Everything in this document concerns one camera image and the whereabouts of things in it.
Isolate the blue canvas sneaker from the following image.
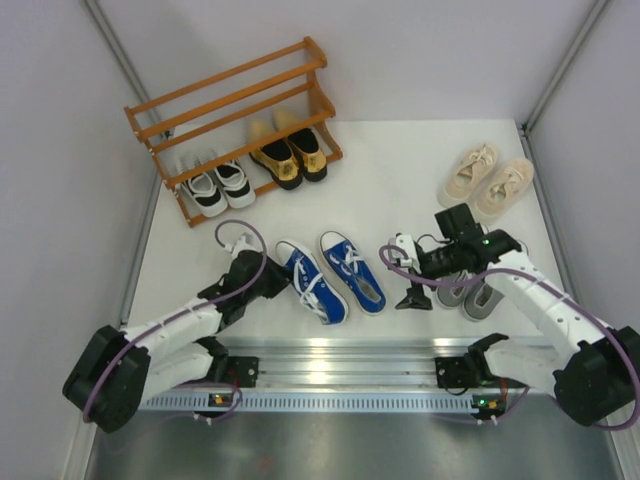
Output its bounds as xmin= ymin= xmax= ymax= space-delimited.
xmin=319 ymin=230 xmax=386 ymax=315
xmin=275 ymin=240 xmax=349 ymax=325

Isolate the black white sneaker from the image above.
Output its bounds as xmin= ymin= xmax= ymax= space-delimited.
xmin=214 ymin=160 xmax=256 ymax=209
xmin=181 ymin=173 xmax=229 ymax=218

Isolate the gold loafer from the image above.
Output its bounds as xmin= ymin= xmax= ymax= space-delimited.
xmin=248 ymin=118 xmax=302 ymax=191
xmin=273 ymin=109 xmax=328 ymax=182

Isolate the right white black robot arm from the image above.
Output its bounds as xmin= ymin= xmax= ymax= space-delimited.
xmin=379 ymin=204 xmax=639 ymax=427

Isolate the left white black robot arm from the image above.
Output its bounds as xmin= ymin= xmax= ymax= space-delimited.
xmin=62 ymin=250 xmax=291 ymax=433

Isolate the orange wooden shoe shelf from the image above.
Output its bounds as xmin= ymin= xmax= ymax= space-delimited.
xmin=124 ymin=36 xmax=343 ymax=228

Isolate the left grey canvas sneaker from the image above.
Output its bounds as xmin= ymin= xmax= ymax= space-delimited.
xmin=435 ymin=271 xmax=469 ymax=309

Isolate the grey canvas sneaker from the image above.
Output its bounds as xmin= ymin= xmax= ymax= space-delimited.
xmin=435 ymin=271 xmax=469 ymax=309
xmin=462 ymin=281 xmax=504 ymax=322

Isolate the right grey canvas sneaker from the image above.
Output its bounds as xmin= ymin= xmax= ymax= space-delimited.
xmin=462 ymin=281 xmax=504 ymax=322

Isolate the left beige sneaker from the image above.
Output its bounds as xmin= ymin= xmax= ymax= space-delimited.
xmin=437 ymin=143 xmax=500 ymax=208

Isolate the beige sneaker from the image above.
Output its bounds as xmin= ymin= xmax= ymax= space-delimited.
xmin=437 ymin=143 xmax=500 ymax=208
xmin=471 ymin=158 xmax=535 ymax=225

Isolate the right beige sneaker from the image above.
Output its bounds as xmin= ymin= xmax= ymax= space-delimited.
xmin=471 ymin=158 xmax=535 ymax=225

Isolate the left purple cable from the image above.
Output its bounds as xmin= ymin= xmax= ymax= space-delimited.
xmin=82 ymin=219 xmax=269 ymax=426

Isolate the purple cable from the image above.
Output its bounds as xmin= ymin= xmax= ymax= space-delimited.
xmin=378 ymin=243 xmax=640 ymax=431
xmin=82 ymin=219 xmax=269 ymax=426

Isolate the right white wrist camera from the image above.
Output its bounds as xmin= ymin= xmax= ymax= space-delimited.
xmin=390 ymin=233 xmax=419 ymax=269

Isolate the aluminium rail frame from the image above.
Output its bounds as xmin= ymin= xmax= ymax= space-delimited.
xmin=82 ymin=337 xmax=626 ymax=389

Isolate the perforated grey cable tray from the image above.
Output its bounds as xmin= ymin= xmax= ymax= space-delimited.
xmin=137 ymin=390 xmax=503 ymax=414

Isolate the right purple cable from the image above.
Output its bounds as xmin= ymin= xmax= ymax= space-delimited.
xmin=378 ymin=243 xmax=640 ymax=431

